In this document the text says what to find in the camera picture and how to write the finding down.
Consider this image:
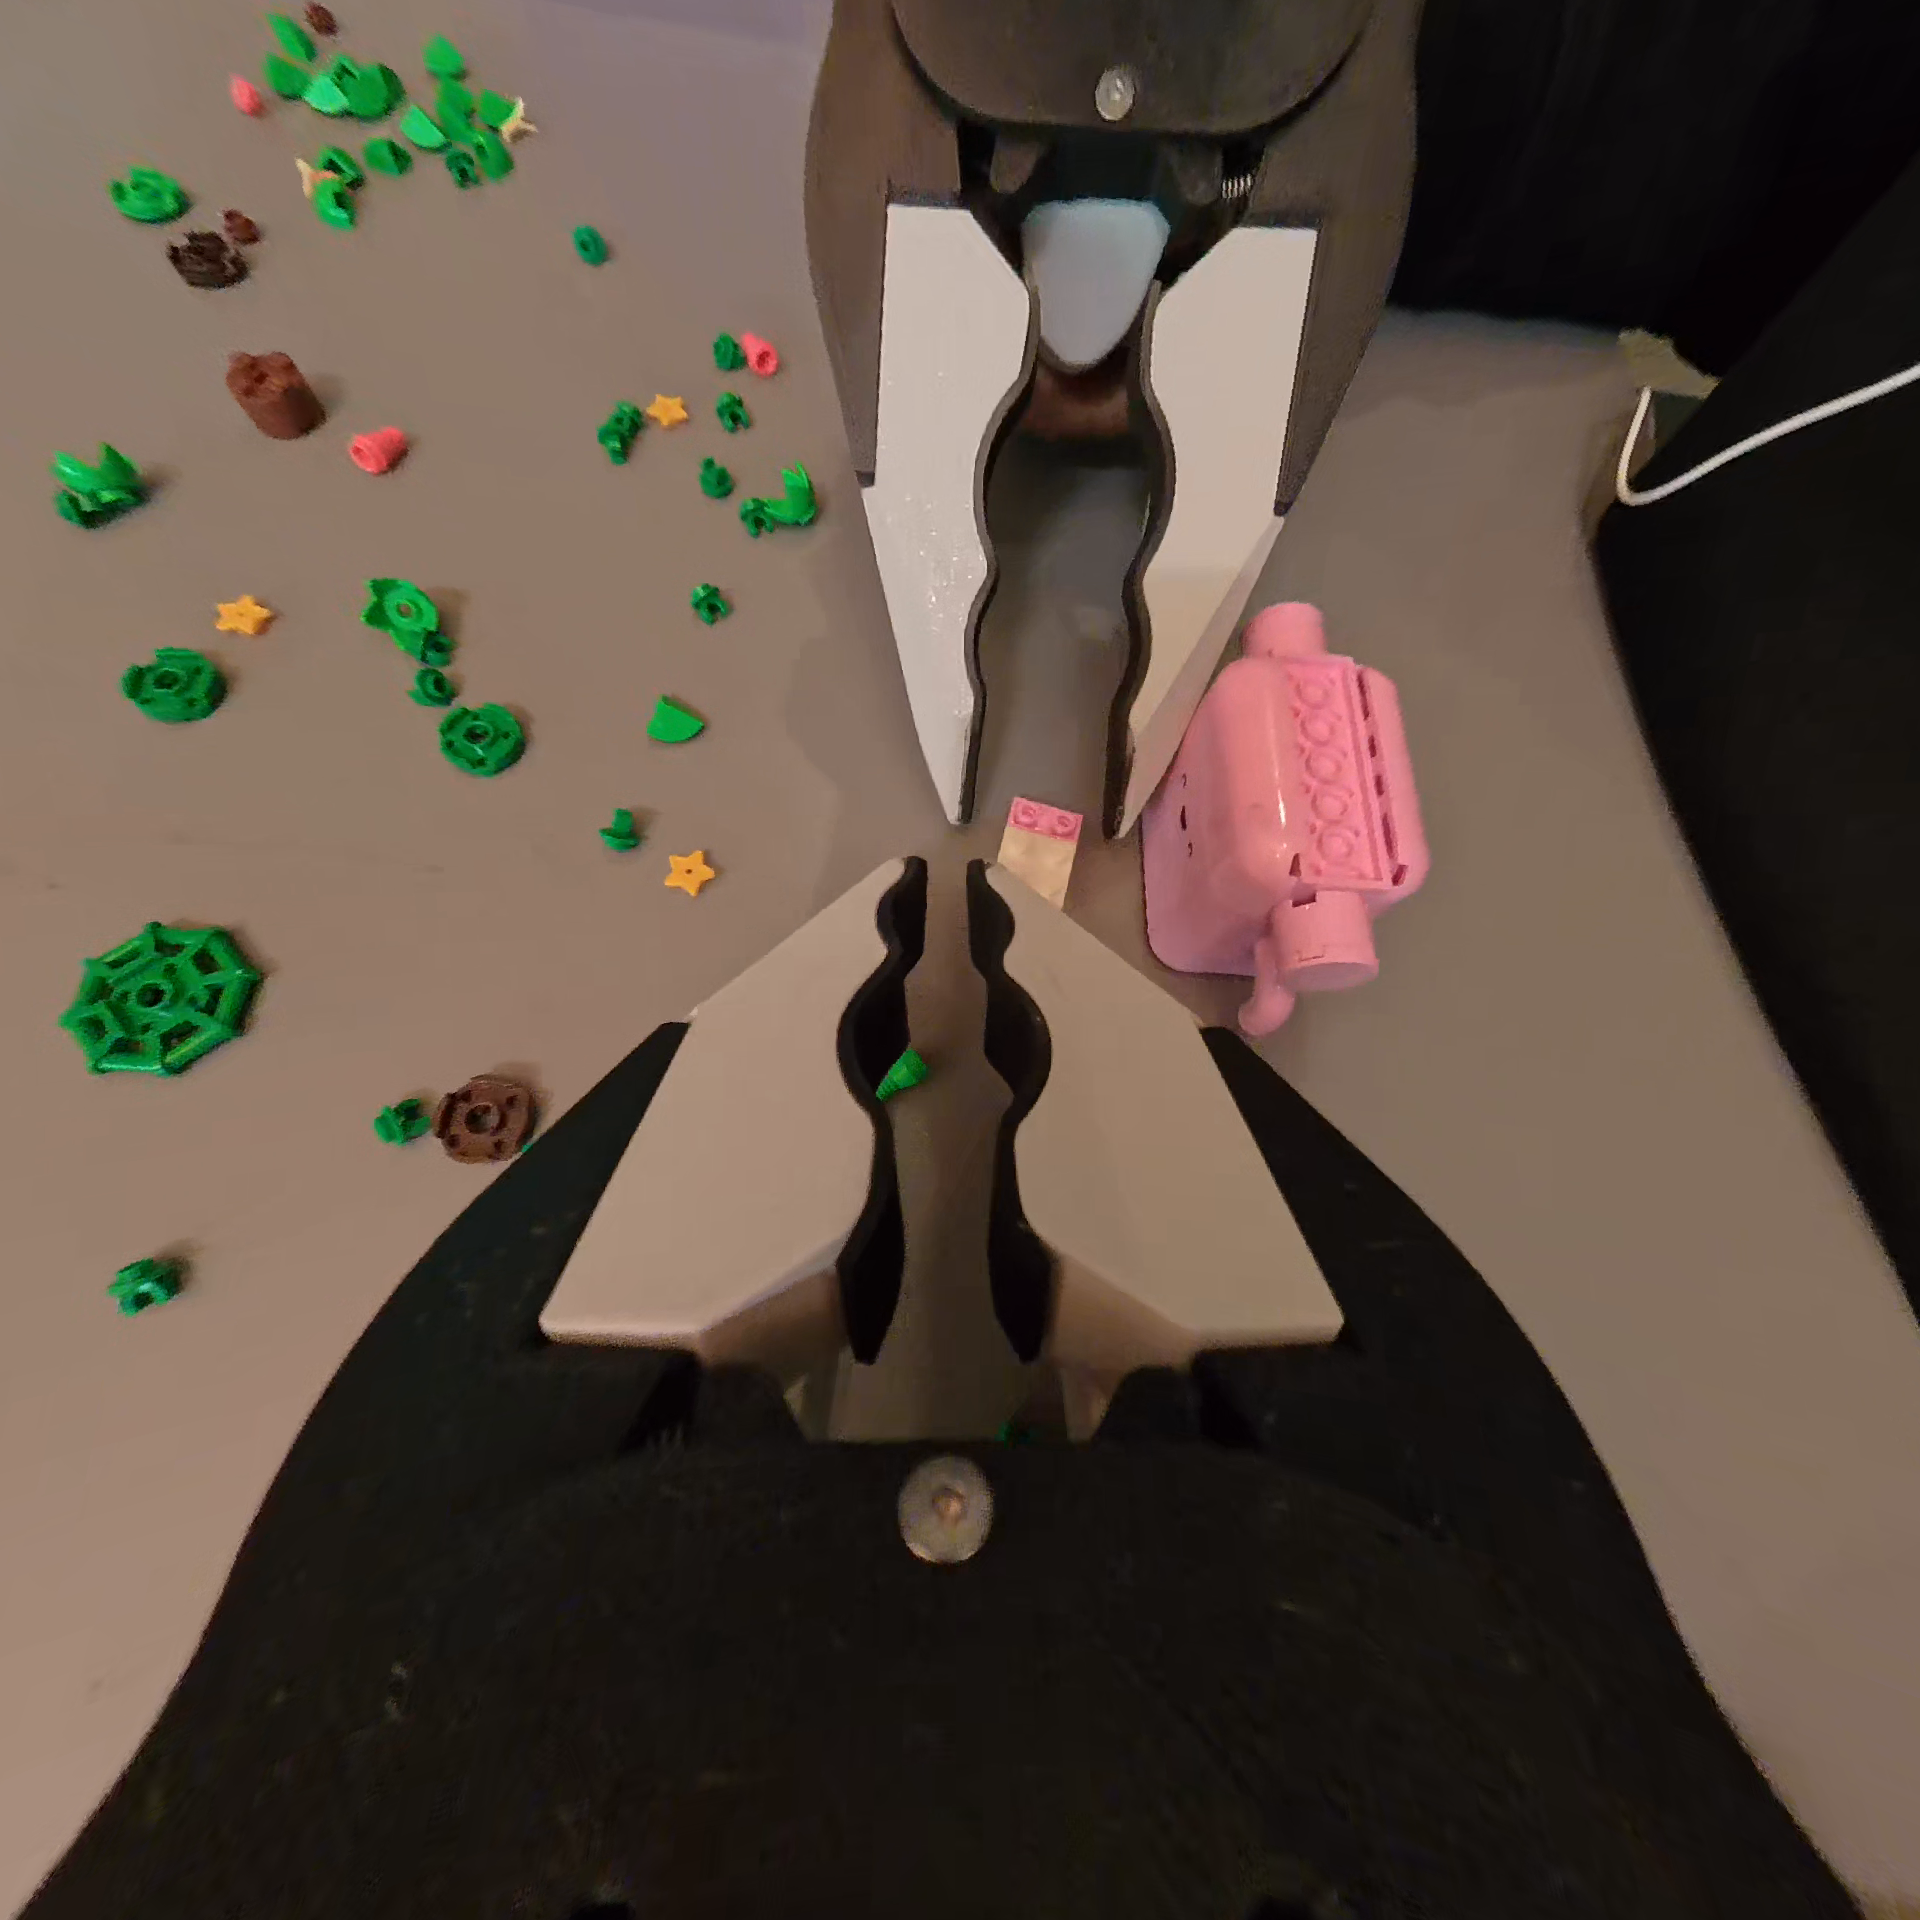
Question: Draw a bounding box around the green round web plate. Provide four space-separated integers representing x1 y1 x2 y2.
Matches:
56 921 267 1079

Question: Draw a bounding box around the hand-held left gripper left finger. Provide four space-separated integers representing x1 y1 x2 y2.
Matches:
535 857 931 1432

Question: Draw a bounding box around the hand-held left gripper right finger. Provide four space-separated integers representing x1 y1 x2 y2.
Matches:
966 861 1348 1432

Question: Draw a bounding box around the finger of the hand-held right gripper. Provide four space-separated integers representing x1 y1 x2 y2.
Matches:
1102 226 1323 842
862 201 1041 830

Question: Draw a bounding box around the brown round brick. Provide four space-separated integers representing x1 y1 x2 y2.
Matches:
220 349 326 445

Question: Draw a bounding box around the pink toy brick body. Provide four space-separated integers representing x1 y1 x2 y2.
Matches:
1137 601 1433 1041

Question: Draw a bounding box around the person's right hand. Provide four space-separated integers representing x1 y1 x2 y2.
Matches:
1024 365 1151 445

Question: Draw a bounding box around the pile of green leaf pieces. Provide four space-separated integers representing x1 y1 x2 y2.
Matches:
261 4 537 235

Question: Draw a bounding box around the brown round plate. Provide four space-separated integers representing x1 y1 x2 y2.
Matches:
431 1073 537 1166

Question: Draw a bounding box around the green spiky plant piece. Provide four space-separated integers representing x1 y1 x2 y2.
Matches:
47 439 153 531

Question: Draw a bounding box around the white cord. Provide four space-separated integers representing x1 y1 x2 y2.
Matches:
1617 359 1920 507

